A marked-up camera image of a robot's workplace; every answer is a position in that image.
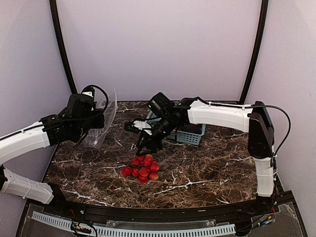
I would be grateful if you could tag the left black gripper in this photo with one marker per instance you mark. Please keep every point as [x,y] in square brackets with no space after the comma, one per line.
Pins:
[99,122]

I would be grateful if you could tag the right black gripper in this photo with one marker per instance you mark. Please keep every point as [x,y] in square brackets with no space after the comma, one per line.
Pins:
[147,140]

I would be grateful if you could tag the clear zip top bag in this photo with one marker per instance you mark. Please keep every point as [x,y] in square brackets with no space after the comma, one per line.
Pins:
[96,136]

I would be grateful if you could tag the red cherry bunch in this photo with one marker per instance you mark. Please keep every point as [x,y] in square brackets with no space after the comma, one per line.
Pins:
[144,168]

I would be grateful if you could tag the light blue plastic basket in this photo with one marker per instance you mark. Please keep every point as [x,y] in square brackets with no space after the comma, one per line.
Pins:
[188,134]

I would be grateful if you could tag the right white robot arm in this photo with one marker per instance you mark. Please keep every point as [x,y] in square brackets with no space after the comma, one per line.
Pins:
[252,119]

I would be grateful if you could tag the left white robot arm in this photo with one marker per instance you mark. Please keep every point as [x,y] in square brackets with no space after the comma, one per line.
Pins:
[73,123]

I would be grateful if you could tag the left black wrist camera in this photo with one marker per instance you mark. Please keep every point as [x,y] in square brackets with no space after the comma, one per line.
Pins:
[79,106]

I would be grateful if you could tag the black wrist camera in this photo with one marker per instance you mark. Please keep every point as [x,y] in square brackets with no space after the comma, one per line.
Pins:
[160,105]
[79,106]

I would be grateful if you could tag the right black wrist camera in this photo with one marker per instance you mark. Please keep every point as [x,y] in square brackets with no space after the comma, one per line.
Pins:
[160,105]

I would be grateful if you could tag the black front rail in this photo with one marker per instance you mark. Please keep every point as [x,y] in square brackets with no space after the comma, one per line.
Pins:
[232,213]

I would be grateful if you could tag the white slotted cable duct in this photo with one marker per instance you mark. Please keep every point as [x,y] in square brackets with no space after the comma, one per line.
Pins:
[103,231]

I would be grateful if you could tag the left black frame post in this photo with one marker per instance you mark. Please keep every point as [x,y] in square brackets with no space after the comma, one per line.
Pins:
[61,45]

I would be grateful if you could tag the black frame post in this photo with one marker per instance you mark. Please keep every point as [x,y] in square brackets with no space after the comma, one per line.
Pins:
[255,51]
[61,45]

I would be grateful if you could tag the right black frame post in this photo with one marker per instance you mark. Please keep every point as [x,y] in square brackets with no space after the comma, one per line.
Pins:
[255,51]

